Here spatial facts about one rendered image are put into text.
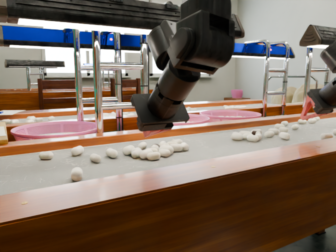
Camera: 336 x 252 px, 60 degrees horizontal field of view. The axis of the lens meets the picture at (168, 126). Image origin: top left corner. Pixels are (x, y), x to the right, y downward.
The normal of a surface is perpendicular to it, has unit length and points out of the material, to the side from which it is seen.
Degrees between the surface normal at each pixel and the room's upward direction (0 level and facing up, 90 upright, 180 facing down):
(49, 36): 58
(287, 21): 90
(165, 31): 83
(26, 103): 90
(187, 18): 83
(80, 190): 0
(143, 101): 49
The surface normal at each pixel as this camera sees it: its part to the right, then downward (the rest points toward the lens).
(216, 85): 0.49, 0.15
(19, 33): 0.42, -0.40
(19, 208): 0.00, -0.99
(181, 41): -0.82, -0.03
